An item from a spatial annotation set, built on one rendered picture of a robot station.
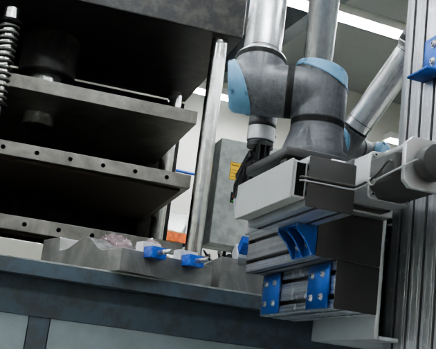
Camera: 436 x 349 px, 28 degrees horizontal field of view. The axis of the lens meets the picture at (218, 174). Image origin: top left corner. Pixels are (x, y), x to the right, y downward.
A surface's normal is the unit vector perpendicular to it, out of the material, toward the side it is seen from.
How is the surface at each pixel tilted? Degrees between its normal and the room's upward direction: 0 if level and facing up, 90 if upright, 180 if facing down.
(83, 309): 90
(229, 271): 90
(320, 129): 72
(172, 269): 90
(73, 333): 90
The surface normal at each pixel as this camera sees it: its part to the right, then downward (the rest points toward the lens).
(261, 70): 0.04, -0.51
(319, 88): -0.05, -0.25
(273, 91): -0.09, 0.11
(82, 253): -0.82, -0.23
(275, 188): -0.94, -0.19
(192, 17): 0.29, -0.20
